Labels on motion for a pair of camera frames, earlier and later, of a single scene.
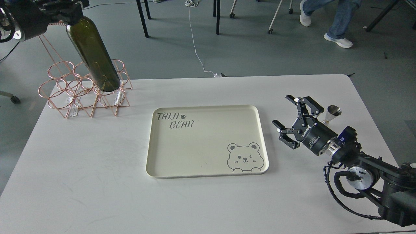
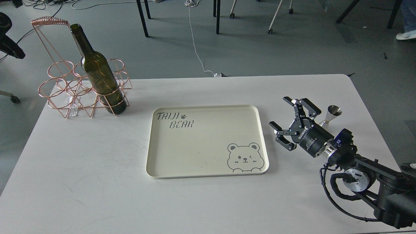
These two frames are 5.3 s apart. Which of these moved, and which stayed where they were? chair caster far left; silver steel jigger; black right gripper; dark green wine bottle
Moved: dark green wine bottle
Stayed: chair caster far left; black right gripper; silver steel jigger
